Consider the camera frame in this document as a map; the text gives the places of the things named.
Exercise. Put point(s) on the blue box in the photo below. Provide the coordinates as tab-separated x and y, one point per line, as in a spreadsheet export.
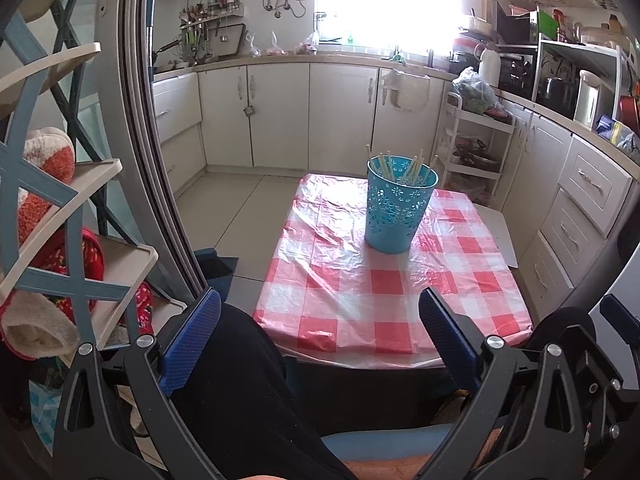
607	127

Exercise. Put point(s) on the red white checked tablecloth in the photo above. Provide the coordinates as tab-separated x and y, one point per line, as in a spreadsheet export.
350	300

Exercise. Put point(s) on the black wok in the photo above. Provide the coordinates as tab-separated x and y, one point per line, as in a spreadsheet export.
166	56

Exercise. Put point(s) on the black microwave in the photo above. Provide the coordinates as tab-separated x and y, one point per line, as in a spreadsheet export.
515	27

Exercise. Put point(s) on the blue perforated plastic basket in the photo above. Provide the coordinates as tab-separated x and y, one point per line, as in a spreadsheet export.
395	210

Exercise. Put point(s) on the bright kitchen window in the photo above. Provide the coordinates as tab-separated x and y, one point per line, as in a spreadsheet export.
390	5

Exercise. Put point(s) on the hanging white plastic bag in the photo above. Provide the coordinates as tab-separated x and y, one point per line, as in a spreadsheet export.
407	92

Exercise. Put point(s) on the metal padlock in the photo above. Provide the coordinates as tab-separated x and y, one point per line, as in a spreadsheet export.
249	111

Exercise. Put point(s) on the white rolling cart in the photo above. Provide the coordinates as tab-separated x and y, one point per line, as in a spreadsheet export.
480	122

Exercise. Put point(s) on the person's black trousers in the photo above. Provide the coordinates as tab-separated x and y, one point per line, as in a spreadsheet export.
250	400

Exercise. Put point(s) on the red frying pan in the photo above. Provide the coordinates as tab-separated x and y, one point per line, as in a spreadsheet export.
630	112

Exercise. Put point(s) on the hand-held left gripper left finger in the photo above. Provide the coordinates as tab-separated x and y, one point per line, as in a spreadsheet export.
192	340

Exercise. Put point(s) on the blue patterned bag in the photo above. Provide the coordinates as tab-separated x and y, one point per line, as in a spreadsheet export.
45	415

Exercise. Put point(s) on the white pot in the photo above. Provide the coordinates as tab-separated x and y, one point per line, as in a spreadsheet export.
480	25

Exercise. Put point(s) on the white countertop shelf rack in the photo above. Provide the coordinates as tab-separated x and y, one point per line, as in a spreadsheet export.
575	47

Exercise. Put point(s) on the white stool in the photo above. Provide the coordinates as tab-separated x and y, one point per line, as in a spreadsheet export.
500	235

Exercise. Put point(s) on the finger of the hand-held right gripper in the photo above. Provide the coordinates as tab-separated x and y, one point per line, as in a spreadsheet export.
595	375
615	310

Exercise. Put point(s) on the cream base cabinet unit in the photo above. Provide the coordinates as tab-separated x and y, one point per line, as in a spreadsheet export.
585	185
175	110
340	115

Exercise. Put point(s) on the blue chair seat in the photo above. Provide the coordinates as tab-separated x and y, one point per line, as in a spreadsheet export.
385	437

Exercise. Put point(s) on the dark cooking pot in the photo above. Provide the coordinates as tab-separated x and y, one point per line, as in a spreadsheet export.
557	95

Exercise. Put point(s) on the black countertop oven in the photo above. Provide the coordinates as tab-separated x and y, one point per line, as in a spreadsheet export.
515	77

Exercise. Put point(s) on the white thermos jug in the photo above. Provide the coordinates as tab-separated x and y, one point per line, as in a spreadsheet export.
489	67

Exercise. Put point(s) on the hanging metal tray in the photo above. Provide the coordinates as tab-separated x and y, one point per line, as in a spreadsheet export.
230	40

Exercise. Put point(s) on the white electric water boiler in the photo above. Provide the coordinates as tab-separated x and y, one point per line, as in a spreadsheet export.
590	100

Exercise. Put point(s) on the cream plush slipper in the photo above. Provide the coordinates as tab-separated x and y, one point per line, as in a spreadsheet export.
35	330

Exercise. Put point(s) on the clear plastic bag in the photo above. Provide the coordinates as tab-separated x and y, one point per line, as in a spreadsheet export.
275	46
253	46
307	45

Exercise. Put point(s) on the red white plush slipper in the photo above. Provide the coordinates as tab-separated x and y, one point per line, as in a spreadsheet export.
50	160

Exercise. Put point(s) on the green cutting board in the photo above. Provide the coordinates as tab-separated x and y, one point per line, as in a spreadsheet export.
550	25

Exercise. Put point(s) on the bundle of wooden chopsticks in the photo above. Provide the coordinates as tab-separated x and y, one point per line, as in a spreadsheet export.
385	162

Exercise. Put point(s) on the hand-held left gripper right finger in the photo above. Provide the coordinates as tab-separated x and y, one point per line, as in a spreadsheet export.
447	340

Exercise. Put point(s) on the white shoe rack shelf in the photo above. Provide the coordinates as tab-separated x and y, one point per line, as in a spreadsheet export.
50	195

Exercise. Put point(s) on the wall utensil rack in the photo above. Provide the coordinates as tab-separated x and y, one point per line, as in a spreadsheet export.
200	25

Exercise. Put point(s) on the plastic bag of greens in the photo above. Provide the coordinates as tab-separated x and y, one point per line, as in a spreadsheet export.
475	92

